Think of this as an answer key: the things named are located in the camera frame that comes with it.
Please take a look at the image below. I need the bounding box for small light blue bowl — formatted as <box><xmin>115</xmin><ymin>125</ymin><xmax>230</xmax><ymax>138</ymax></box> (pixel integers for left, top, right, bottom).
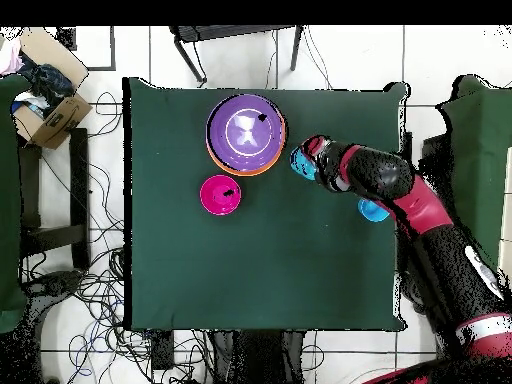
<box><xmin>289</xmin><ymin>144</ymin><xmax>318</xmax><ymax>182</ymax></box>

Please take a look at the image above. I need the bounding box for purple bowl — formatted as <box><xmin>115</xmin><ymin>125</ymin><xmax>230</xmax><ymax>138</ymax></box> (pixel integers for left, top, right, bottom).
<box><xmin>206</xmin><ymin>93</ymin><xmax>287</xmax><ymax>173</ymax></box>

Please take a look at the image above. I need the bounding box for pink bowl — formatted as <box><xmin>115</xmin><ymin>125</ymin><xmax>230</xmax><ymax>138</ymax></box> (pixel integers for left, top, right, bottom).
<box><xmin>199</xmin><ymin>174</ymin><xmax>243</xmax><ymax>217</ymax></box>

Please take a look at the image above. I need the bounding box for large orange bowl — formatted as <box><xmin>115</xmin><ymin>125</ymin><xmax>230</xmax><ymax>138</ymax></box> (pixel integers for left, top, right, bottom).
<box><xmin>205</xmin><ymin>135</ymin><xmax>287</xmax><ymax>178</ymax></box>

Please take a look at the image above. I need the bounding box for dark green tablecloth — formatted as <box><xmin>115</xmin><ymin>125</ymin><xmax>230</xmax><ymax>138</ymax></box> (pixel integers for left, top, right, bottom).
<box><xmin>121</xmin><ymin>75</ymin><xmax>409</xmax><ymax>333</ymax></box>

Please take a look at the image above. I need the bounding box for blue cup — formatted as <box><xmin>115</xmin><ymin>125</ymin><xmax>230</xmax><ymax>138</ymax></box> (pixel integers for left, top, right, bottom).
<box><xmin>357</xmin><ymin>198</ymin><xmax>391</xmax><ymax>224</ymax></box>

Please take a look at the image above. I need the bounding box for black bench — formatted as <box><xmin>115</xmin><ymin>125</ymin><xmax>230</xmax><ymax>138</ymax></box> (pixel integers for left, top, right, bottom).
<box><xmin>17</xmin><ymin>127</ymin><xmax>91</xmax><ymax>273</ymax></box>

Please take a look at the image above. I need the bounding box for black metal stand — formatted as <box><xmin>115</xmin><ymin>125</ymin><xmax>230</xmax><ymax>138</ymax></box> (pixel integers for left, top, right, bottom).
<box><xmin>169</xmin><ymin>24</ymin><xmax>305</xmax><ymax>85</ymax></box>

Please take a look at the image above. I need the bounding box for cardboard box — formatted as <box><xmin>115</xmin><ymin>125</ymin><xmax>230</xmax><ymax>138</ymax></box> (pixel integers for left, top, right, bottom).
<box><xmin>11</xmin><ymin>27</ymin><xmax>93</xmax><ymax>150</ymax></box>

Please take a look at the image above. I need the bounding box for green cloth covered table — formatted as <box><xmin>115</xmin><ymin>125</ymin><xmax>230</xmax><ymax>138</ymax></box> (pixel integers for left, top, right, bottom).
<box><xmin>435</xmin><ymin>74</ymin><xmax>512</xmax><ymax>273</ymax></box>
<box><xmin>0</xmin><ymin>73</ymin><xmax>29</xmax><ymax>333</ymax></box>

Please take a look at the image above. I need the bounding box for beige board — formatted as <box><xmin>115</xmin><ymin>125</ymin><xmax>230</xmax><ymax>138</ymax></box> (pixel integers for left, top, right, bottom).
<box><xmin>499</xmin><ymin>167</ymin><xmax>512</xmax><ymax>281</ymax></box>

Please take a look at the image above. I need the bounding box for tangle of floor cables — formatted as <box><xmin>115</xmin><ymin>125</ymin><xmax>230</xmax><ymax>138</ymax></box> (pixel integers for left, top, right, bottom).
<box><xmin>23</xmin><ymin>91</ymin><xmax>153</xmax><ymax>377</ymax></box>

